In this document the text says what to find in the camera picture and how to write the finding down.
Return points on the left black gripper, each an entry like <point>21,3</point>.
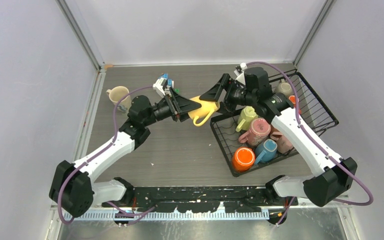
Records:
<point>179,106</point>

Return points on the small beige cup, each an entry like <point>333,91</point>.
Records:
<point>285,88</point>

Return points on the cream patterned mug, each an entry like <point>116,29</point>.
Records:
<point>120,97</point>

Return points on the orange mug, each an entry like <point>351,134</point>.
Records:
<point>243,159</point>

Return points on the yellow mug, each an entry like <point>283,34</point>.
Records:
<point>201,115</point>

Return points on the small orange cup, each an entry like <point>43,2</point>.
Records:
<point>293,100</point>

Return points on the blue white toy house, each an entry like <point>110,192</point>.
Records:
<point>166,82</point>

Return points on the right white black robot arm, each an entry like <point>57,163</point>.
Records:
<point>331,174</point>

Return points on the lime green mug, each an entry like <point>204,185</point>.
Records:
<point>247,115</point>

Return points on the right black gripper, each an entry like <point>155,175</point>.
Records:
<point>214,94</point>

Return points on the light pink mug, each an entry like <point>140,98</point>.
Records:
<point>283,144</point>

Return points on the black wire dish rack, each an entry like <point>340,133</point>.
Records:
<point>314,111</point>

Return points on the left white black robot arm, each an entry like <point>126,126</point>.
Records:
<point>74,187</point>

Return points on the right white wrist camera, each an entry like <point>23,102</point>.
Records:
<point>240,72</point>

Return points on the blue mug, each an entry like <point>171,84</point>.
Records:
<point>265,151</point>

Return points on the aluminium rail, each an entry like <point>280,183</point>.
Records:
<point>219,213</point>

